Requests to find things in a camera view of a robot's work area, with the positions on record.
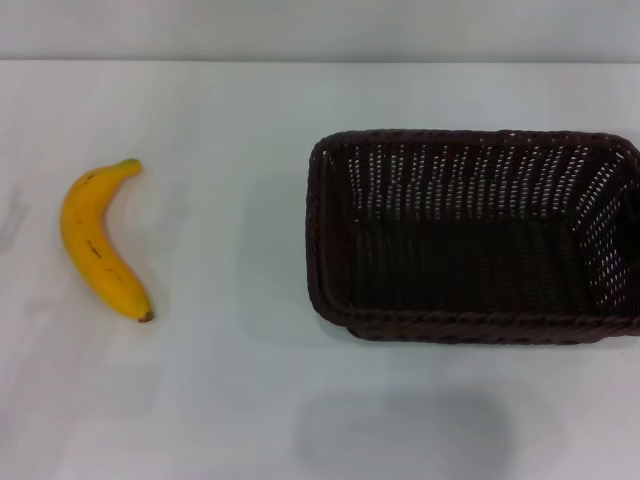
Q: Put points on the dark brown woven basket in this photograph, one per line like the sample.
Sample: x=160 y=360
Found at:
x=465 y=270

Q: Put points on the yellow banana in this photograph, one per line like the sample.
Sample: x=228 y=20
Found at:
x=87 y=235

